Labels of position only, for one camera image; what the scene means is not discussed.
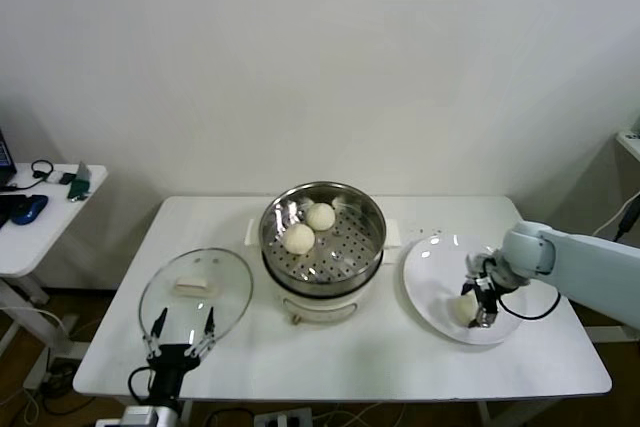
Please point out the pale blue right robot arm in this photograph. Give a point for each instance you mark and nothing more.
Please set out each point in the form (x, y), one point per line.
(590, 262)

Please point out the round glass pot lid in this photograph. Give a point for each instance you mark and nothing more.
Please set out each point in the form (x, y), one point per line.
(225, 277)

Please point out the perforated steel steamer basket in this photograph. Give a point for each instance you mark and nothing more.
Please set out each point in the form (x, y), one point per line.
(350, 257)

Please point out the white side table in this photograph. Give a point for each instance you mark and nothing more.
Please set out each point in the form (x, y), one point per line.
(40, 242)

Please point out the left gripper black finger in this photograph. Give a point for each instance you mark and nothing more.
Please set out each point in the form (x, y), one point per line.
(157, 324)
(209, 324)

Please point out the white steamed baozi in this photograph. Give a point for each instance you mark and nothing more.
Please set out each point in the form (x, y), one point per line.
(464, 308)
(299, 238)
(320, 217)

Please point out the white electric cooking pot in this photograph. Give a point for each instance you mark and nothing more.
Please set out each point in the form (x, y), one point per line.
(320, 309)

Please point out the black flat device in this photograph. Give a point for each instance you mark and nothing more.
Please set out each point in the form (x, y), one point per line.
(7, 207)

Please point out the large white plate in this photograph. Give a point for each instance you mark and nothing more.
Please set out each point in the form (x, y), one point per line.
(425, 267)

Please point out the white shelf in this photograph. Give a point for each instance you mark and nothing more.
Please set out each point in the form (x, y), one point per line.
(629, 139)

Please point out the dark laptop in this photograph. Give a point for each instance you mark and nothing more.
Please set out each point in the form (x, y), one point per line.
(5, 154)

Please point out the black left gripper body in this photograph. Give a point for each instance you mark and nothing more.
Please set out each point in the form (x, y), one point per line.
(167, 362)

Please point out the white table foot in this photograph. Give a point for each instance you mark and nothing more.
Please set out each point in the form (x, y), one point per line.
(612, 334)

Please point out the blue computer mouse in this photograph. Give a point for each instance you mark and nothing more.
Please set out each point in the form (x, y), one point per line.
(30, 209)

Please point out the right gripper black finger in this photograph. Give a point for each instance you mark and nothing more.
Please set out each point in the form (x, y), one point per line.
(472, 269)
(486, 312)

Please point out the green phone stand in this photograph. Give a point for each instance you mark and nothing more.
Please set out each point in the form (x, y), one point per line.
(80, 187)

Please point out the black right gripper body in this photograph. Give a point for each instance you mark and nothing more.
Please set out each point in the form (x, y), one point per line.
(500, 277)

